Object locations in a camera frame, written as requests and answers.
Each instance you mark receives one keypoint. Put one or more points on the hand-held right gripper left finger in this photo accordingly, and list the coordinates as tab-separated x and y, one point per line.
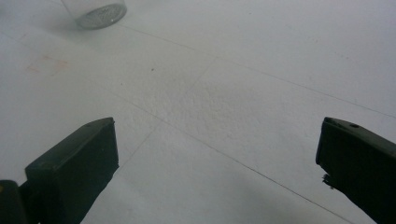
77	165

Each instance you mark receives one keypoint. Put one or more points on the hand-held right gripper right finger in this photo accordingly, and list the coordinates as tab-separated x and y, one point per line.
361	161

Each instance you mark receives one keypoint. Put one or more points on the clear glass jar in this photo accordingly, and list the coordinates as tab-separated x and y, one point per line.
99	14

